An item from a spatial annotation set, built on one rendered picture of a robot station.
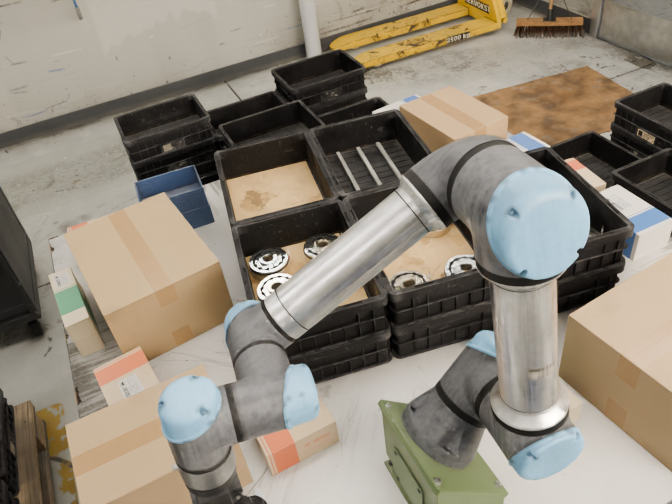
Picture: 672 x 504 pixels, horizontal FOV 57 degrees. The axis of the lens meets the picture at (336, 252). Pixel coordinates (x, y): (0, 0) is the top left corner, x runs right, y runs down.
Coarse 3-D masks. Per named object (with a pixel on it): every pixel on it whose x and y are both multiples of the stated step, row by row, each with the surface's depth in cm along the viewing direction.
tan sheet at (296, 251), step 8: (288, 248) 167; (296, 248) 167; (248, 256) 166; (296, 256) 164; (304, 256) 164; (248, 264) 164; (296, 264) 162; (304, 264) 161; (288, 272) 160; (256, 280) 159; (256, 288) 156; (360, 288) 152; (256, 296) 154; (352, 296) 150; (360, 296) 150; (344, 304) 148
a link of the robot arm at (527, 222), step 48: (480, 192) 73; (528, 192) 68; (576, 192) 69; (480, 240) 75; (528, 240) 69; (576, 240) 71; (528, 288) 76; (528, 336) 82; (528, 384) 87; (528, 432) 91; (576, 432) 93
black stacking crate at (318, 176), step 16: (272, 144) 193; (288, 144) 195; (304, 144) 196; (224, 160) 192; (240, 160) 194; (256, 160) 195; (272, 160) 197; (288, 160) 198; (304, 160) 200; (224, 176) 190; (240, 176) 197; (320, 176) 182; (320, 192) 186
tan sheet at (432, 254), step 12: (456, 228) 165; (420, 240) 163; (432, 240) 163; (444, 240) 162; (456, 240) 162; (408, 252) 160; (420, 252) 160; (432, 252) 159; (444, 252) 158; (456, 252) 158; (468, 252) 157; (396, 264) 157; (408, 264) 157; (420, 264) 156; (432, 264) 156; (444, 264) 155; (432, 276) 152
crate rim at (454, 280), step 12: (372, 192) 165; (348, 204) 162; (456, 276) 137; (468, 276) 137; (480, 276) 138; (408, 288) 136; (420, 288) 136; (432, 288) 136; (444, 288) 137; (396, 300) 136
